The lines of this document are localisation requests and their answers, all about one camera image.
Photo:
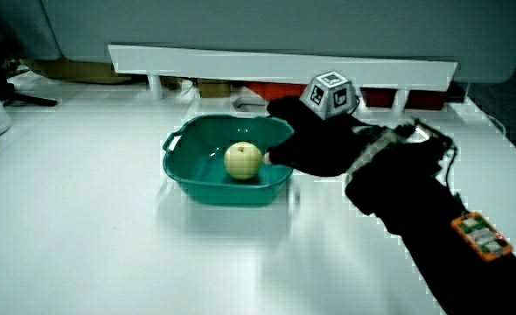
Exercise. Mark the person's right hand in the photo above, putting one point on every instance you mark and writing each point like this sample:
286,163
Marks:
319,144

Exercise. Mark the yellow-green apple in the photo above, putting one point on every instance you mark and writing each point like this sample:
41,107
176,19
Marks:
242,160

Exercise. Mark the teal plastic bowl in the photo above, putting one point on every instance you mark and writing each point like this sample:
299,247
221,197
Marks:
197,170

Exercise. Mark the person's right forearm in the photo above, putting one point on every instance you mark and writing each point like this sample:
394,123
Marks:
415,192

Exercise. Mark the orange-cased forearm tracker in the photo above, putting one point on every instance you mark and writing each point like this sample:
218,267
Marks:
481,236

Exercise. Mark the white tray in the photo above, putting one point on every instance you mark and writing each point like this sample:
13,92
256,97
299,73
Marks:
249,104

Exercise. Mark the white shelf board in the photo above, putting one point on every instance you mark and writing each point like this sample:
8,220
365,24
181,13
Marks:
258,65

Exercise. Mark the dark red box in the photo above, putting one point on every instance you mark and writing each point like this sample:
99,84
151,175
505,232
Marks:
424,100

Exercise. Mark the small brown box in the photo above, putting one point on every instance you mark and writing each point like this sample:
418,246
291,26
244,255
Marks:
214,88

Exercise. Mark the flat cardboard box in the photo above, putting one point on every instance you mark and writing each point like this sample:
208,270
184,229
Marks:
78,70

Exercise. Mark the black tripod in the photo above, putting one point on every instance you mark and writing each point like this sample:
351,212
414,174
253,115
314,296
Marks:
4,74

